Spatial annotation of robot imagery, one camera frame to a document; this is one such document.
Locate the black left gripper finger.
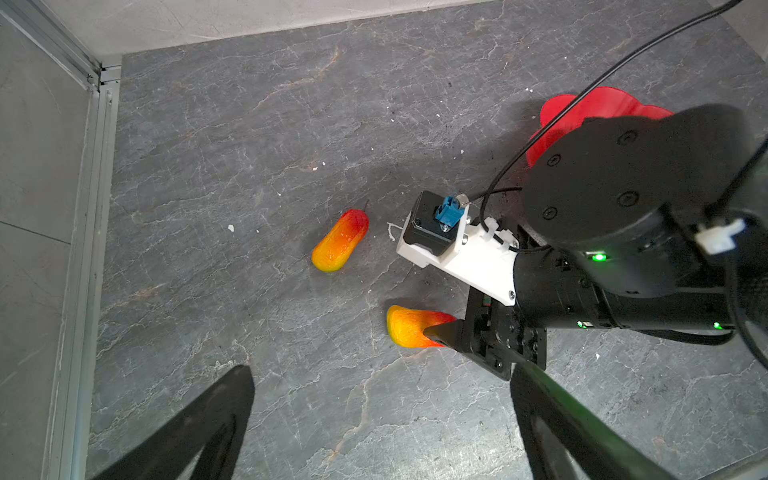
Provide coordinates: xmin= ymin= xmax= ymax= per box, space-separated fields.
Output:
xmin=96 ymin=365 xmax=255 ymax=479

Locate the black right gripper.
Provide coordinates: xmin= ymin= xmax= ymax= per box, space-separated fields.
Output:
xmin=424 ymin=288 xmax=673 ymax=479

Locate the red yellow fake mango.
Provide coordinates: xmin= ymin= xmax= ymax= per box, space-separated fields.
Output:
xmin=386 ymin=305 xmax=456 ymax=348

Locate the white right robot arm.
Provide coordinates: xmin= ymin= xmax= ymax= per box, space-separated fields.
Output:
xmin=426 ymin=104 xmax=767 ymax=479

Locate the red yellow fake peach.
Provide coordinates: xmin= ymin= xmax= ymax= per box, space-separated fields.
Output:
xmin=311 ymin=209 xmax=370 ymax=273

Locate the red flower-shaped fruit bowl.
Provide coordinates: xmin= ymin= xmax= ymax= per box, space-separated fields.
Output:
xmin=526 ymin=87 xmax=673 ymax=167

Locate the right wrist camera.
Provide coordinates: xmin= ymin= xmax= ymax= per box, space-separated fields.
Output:
xmin=396 ymin=191 xmax=519 ymax=307

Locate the black camera cable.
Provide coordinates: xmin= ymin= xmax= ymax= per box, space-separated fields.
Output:
xmin=478 ymin=0 xmax=745 ymax=253

